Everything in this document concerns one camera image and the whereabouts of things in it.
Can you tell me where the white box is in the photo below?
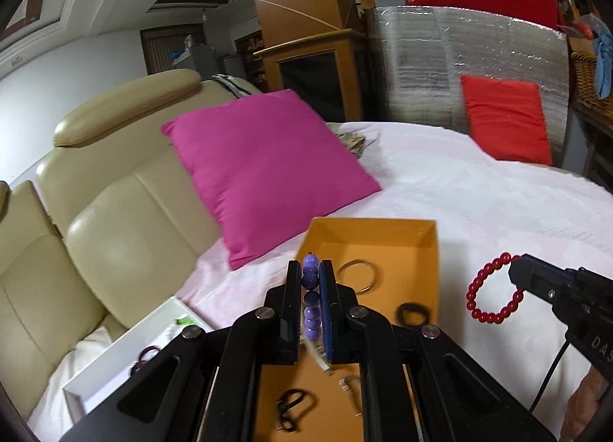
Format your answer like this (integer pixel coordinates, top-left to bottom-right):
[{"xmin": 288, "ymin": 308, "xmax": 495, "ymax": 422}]
[{"xmin": 63, "ymin": 296, "xmax": 215, "ymax": 416}]

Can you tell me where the person's right hand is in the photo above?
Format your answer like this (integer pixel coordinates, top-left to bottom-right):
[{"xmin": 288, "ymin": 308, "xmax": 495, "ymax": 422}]
[{"xmin": 562, "ymin": 369, "xmax": 613, "ymax": 442}]

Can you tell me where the white pillow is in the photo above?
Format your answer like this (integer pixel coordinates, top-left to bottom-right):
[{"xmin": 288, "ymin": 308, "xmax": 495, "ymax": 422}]
[{"xmin": 29, "ymin": 324, "xmax": 113, "ymax": 424}]

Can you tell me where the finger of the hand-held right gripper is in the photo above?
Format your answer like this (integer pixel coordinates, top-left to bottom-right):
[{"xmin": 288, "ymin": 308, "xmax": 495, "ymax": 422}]
[{"xmin": 508, "ymin": 254, "xmax": 575, "ymax": 311}]

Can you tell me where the dark red hair tie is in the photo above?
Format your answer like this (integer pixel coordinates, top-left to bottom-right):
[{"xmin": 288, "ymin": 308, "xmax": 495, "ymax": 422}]
[{"xmin": 128, "ymin": 347, "xmax": 164, "ymax": 374}]

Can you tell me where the orange box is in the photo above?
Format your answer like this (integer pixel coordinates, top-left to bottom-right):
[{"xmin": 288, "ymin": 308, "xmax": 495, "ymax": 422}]
[{"xmin": 251, "ymin": 217, "xmax": 440, "ymax": 442}]

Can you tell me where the black cable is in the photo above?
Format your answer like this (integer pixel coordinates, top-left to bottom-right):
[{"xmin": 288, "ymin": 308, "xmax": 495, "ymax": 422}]
[{"xmin": 529, "ymin": 339, "xmax": 573, "ymax": 414}]

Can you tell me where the red bead bracelet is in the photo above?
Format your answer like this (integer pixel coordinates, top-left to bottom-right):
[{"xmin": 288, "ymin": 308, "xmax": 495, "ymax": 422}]
[{"xmin": 466, "ymin": 253, "xmax": 525, "ymax": 326}]

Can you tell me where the silver insulation mat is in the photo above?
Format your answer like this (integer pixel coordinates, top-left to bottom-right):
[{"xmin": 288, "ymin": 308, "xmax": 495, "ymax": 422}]
[{"xmin": 366, "ymin": 6, "xmax": 570, "ymax": 169}]

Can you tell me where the beige leather sofa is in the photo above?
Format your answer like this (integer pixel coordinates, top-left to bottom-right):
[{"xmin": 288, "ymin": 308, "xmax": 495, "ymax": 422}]
[{"xmin": 0, "ymin": 69, "xmax": 269, "ymax": 424}]

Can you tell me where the silver metal ring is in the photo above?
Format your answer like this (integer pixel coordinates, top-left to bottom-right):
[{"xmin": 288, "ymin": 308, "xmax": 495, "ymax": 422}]
[{"xmin": 336, "ymin": 258, "xmax": 377, "ymax": 296}]

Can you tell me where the wooden cabinet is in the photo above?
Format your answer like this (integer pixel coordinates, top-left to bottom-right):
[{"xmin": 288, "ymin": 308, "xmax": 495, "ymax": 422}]
[{"xmin": 244, "ymin": 0, "xmax": 367, "ymax": 123}]

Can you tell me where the wooden shelf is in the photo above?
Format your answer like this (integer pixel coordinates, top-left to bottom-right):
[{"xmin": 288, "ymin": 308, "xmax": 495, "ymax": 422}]
[{"xmin": 570, "ymin": 102, "xmax": 613, "ymax": 189}]

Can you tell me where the striped cloth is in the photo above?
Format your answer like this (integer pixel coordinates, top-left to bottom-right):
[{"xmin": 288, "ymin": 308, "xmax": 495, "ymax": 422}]
[{"xmin": 211, "ymin": 73, "xmax": 264, "ymax": 99}]

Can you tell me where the purple bead bracelet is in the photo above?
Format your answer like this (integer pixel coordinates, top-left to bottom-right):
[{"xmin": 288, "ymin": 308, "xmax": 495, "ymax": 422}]
[{"xmin": 301, "ymin": 253, "xmax": 323, "ymax": 342}]

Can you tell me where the pink cushion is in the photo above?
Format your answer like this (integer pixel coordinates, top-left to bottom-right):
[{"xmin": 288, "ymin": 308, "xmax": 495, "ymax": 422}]
[{"xmin": 160, "ymin": 90, "xmax": 382, "ymax": 271}]

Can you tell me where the beige crumpled cloth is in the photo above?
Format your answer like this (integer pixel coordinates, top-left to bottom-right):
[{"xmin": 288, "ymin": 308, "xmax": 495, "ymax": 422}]
[{"xmin": 330, "ymin": 128, "xmax": 381, "ymax": 158}]

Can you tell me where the blue cloth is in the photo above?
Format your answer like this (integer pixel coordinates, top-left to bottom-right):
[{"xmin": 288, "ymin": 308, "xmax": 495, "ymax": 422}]
[{"xmin": 575, "ymin": 13, "xmax": 613, "ymax": 100}]

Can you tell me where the red cushion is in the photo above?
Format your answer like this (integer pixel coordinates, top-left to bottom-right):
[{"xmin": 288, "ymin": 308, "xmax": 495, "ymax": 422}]
[{"xmin": 461, "ymin": 75, "xmax": 554, "ymax": 166}]

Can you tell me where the black hair tie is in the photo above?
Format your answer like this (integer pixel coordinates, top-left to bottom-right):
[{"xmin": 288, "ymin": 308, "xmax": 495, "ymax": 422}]
[
  {"xmin": 397, "ymin": 302, "xmax": 428, "ymax": 328},
  {"xmin": 275, "ymin": 389, "xmax": 317, "ymax": 433}
]

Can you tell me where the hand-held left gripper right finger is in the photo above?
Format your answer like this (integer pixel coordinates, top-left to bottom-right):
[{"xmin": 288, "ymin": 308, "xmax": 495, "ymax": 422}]
[{"xmin": 318, "ymin": 259, "xmax": 559, "ymax": 442}]

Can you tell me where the wicker basket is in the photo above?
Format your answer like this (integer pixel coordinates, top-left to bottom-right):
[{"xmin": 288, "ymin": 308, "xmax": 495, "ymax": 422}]
[{"xmin": 570, "ymin": 51, "xmax": 613, "ymax": 102}]

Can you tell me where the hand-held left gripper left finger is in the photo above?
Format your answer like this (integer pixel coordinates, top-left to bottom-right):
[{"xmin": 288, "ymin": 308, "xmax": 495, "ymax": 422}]
[{"xmin": 62, "ymin": 260, "xmax": 303, "ymax": 442}]

